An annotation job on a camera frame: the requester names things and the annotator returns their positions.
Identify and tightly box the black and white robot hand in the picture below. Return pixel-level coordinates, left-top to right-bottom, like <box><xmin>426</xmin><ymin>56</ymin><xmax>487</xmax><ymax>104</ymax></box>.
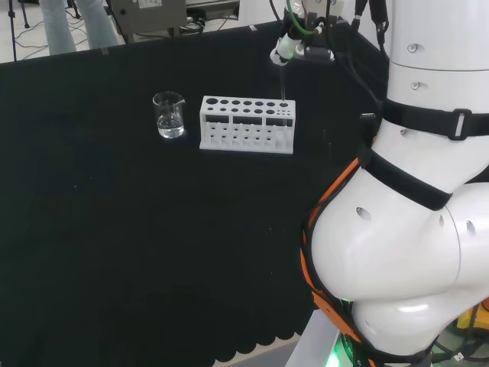
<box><xmin>269</xmin><ymin>36</ymin><xmax>307</xmax><ymax>67</ymax></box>

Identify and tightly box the black bench cloth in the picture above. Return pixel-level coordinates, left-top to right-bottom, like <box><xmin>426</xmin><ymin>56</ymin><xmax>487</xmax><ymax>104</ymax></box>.
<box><xmin>0</xmin><ymin>21</ymin><xmax>390</xmax><ymax>367</ymax></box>

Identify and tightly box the small clear glass beaker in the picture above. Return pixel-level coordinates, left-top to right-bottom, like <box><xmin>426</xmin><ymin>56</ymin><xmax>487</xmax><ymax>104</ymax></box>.
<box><xmin>152</xmin><ymin>91</ymin><xmax>187</xmax><ymax>140</ymax></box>

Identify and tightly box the white test tube rack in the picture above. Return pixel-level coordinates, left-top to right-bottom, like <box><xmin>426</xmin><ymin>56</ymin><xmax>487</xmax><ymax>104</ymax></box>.
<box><xmin>198</xmin><ymin>95</ymin><xmax>297</xmax><ymax>155</ymax></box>

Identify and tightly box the yellow stop button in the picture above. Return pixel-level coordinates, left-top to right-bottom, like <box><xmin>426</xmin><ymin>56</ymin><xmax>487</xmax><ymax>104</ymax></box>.
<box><xmin>456</xmin><ymin>297</ymin><xmax>489</xmax><ymax>330</ymax></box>

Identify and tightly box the grey metal equipment case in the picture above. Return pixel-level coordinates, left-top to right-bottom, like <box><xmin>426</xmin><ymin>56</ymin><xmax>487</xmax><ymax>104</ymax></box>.
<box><xmin>108</xmin><ymin>0</ymin><xmax>189</xmax><ymax>44</ymax></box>

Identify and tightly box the black cable with straight connector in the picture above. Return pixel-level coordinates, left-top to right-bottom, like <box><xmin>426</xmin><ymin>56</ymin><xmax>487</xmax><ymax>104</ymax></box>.
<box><xmin>353</xmin><ymin>0</ymin><xmax>390</xmax><ymax>51</ymax></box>

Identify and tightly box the black tripod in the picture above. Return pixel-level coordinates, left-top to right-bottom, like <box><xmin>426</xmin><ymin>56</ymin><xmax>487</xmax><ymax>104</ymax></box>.
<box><xmin>6</xmin><ymin>0</ymin><xmax>20</xmax><ymax>62</ymax></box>

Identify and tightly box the green cable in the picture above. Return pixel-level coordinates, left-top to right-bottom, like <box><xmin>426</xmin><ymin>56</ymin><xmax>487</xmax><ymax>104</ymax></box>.
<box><xmin>285</xmin><ymin>0</ymin><xmax>315</xmax><ymax>36</ymax></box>

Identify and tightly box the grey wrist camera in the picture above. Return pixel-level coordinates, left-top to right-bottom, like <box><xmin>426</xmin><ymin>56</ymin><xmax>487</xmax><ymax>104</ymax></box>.
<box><xmin>293</xmin><ymin>43</ymin><xmax>337</xmax><ymax>65</ymax></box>

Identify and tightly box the orange cable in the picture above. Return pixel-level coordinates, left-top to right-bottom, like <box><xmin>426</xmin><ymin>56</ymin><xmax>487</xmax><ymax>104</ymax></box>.
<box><xmin>300</xmin><ymin>158</ymin><xmax>364</xmax><ymax>367</ymax></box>

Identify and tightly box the clear glass rod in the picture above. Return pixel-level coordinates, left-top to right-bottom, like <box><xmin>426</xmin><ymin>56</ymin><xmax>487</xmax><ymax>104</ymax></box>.
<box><xmin>279</xmin><ymin>62</ymin><xmax>290</xmax><ymax>129</ymax></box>

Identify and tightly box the person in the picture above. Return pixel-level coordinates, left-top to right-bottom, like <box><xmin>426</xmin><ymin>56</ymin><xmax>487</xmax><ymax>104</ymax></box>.
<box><xmin>39</xmin><ymin>0</ymin><xmax>120</xmax><ymax>55</ymax></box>

